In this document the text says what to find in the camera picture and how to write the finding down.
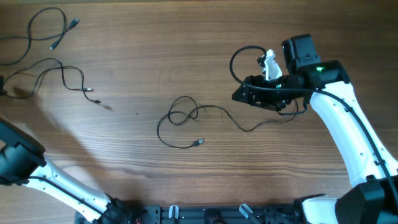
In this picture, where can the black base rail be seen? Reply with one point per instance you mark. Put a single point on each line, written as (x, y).
(274, 213)

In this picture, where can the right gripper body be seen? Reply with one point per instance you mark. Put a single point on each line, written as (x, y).
(275, 100)

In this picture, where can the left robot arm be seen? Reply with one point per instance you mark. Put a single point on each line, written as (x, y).
(25, 163)

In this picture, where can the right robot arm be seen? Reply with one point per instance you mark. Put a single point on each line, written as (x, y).
(326, 88)

